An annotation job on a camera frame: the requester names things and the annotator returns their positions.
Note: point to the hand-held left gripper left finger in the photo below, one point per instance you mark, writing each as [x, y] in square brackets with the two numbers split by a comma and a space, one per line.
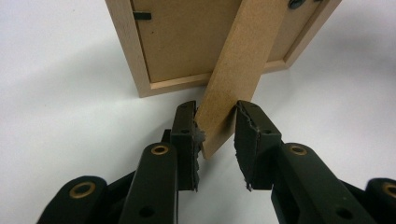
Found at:
[183, 155]

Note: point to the wooden picture frame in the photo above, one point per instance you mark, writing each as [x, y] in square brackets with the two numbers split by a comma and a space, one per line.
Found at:
[186, 40]

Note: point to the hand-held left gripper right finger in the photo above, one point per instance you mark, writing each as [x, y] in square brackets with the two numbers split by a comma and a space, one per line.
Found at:
[258, 155]

